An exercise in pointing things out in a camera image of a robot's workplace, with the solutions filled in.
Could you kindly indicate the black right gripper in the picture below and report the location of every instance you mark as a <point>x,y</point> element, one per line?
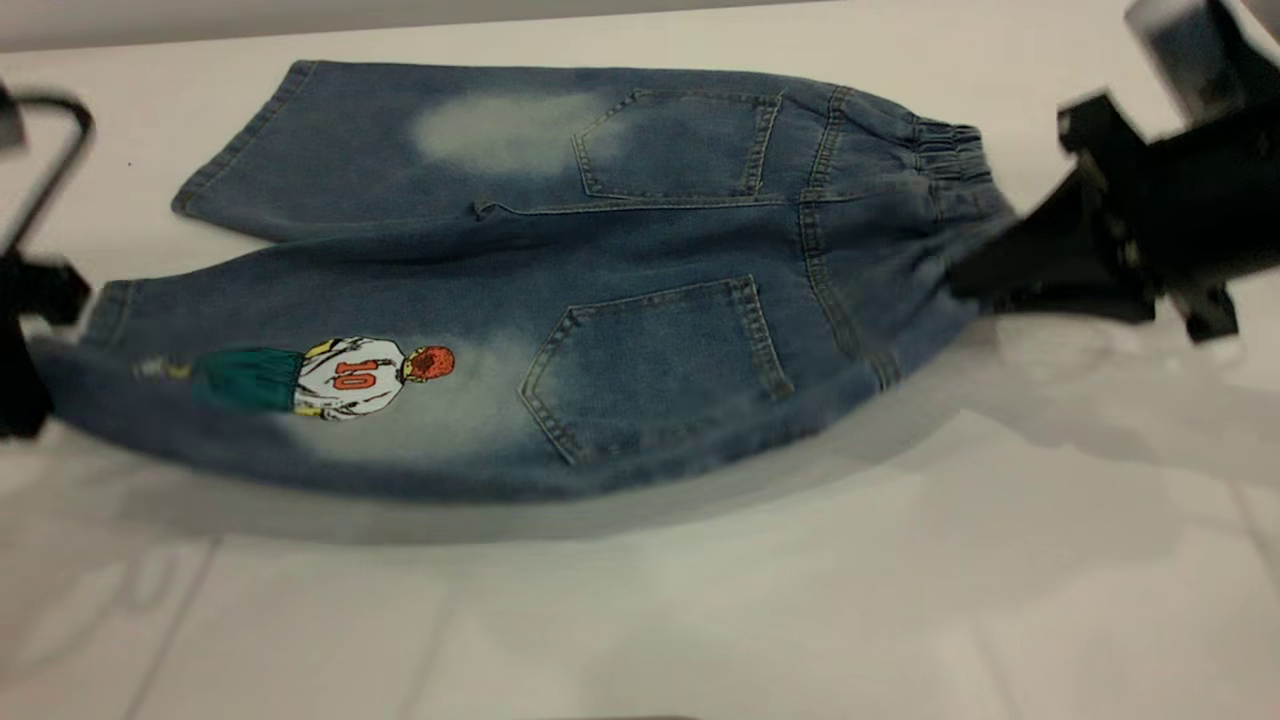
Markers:
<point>1200,200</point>

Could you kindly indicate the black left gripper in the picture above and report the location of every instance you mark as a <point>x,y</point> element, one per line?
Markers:
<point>40,288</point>

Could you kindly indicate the blue denim shorts basketball print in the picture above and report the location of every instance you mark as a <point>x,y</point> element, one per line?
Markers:
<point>650,240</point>

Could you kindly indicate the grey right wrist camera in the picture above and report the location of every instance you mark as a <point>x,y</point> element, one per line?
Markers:
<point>1190,50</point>

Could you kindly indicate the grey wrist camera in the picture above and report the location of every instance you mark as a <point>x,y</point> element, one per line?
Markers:
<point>8,120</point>
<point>1190,50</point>

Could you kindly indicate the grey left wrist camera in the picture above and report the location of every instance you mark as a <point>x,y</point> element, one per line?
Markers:
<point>8,120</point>

